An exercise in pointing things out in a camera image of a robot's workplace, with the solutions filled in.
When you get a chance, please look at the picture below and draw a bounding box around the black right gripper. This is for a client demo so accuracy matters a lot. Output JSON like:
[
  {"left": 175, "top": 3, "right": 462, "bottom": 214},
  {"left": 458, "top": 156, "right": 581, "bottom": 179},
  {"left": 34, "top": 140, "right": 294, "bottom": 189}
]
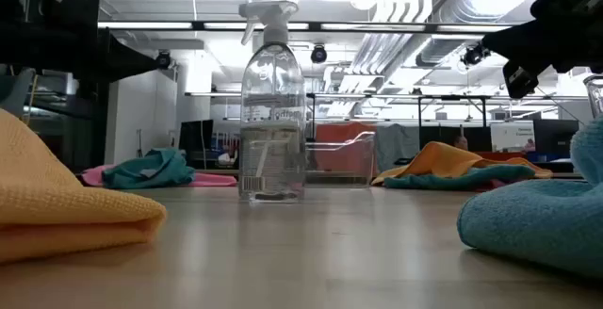
[{"left": 482, "top": 0, "right": 603, "bottom": 99}]

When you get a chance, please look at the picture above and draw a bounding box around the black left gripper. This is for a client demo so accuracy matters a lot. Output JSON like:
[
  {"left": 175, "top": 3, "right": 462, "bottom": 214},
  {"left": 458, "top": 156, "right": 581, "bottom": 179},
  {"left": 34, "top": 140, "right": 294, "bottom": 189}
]
[{"left": 0, "top": 0, "right": 160, "bottom": 83}]

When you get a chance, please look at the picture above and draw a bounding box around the teal microfiber towel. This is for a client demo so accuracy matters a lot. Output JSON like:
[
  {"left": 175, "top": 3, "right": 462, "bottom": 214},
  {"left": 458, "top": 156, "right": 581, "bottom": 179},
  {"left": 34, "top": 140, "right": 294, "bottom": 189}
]
[
  {"left": 383, "top": 164, "right": 538, "bottom": 191},
  {"left": 102, "top": 147, "right": 197, "bottom": 190}
]

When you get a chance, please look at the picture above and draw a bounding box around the orange microfiber towel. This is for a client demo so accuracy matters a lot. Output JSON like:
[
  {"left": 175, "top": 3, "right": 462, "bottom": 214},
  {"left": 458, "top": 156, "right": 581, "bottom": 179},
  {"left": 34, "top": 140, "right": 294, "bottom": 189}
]
[
  {"left": 0, "top": 108, "right": 168, "bottom": 266},
  {"left": 370, "top": 141, "right": 553, "bottom": 187}
]

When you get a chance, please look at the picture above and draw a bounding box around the light blue microfiber towel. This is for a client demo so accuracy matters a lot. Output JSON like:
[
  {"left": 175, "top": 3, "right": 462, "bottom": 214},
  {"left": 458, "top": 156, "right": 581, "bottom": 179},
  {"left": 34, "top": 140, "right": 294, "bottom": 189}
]
[{"left": 456, "top": 115, "right": 603, "bottom": 280}]

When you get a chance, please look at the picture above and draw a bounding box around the pink microfiber towel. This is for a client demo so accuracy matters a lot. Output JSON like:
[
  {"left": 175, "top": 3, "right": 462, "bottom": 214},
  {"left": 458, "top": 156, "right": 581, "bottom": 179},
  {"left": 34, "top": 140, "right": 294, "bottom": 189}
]
[
  {"left": 473, "top": 180, "right": 508, "bottom": 192},
  {"left": 80, "top": 163, "right": 238, "bottom": 188}
]

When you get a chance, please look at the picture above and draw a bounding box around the long ceiling light bar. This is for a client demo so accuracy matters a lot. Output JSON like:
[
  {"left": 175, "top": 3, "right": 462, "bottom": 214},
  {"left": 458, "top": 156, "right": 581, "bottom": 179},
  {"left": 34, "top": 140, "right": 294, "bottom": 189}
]
[{"left": 97, "top": 20, "right": 513, "bottom": 35}]

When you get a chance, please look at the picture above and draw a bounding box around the white cabinet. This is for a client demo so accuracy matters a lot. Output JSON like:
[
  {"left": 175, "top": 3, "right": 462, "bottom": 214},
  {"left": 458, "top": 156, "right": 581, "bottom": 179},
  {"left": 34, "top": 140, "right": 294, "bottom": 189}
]
[{"left": 104, "top": 69, "right": 179, "bottom": 165}]

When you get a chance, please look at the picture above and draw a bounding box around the white screen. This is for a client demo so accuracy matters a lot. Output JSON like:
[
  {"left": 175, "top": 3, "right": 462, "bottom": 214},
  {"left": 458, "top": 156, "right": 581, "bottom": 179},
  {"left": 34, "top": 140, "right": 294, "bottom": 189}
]
[{"left": 490, "top": 120, "right": 535, "bottom": 154}]

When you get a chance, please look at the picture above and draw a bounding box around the black monitor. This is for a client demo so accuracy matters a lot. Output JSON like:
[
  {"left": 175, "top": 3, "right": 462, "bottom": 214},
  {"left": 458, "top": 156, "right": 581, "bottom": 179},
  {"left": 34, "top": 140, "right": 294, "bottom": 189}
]
[
  {"left": 533, "top": 119, "right": 580, "bottom": 155},
  {"left": 178, "top": 119, "right": 215, "bottom": 169}
]

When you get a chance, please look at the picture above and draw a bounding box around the grey chair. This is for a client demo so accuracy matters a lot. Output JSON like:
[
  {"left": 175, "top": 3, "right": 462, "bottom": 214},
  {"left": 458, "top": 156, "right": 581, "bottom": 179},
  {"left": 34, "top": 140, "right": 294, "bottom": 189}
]
[{"left": 0, "top": 66, "right": 37, "bottom": 118}]

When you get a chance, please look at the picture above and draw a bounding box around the grey partition panel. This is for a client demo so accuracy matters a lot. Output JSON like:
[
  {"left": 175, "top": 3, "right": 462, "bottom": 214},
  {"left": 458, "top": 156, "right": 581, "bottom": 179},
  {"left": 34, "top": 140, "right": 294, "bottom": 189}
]
[{"left": 375, "top": 123, "right": 421, "bottom": 172}]

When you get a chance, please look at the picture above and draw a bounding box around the clear spray bottle white trigger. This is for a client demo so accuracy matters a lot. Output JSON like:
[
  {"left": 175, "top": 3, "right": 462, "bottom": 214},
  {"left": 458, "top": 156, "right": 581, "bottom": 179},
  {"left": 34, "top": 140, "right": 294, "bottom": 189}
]
[{"left": 237, "top": 0, "right": 307, "bottom": 204}]

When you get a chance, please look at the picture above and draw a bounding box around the red partition panel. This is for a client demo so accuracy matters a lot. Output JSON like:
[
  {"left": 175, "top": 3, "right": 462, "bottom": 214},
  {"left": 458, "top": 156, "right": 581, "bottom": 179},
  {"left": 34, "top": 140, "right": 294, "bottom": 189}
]
[{"left": 314, "top": 122, "right": 378, "bottom": 174}]

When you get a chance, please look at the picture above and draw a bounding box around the silver ventilation duct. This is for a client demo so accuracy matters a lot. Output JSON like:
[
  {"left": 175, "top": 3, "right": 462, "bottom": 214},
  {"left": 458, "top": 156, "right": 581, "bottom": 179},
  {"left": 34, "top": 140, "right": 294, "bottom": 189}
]
[{"left": 416, "top": 0, "right": 533, "bottom": 68}]

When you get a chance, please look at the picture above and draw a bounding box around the black metal frame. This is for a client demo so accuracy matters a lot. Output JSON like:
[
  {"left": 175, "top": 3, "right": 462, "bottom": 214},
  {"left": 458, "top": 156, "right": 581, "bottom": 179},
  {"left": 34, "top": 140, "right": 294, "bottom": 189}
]
[{"left": 305, "top": 92, "right": 491, "bottom": 129}]

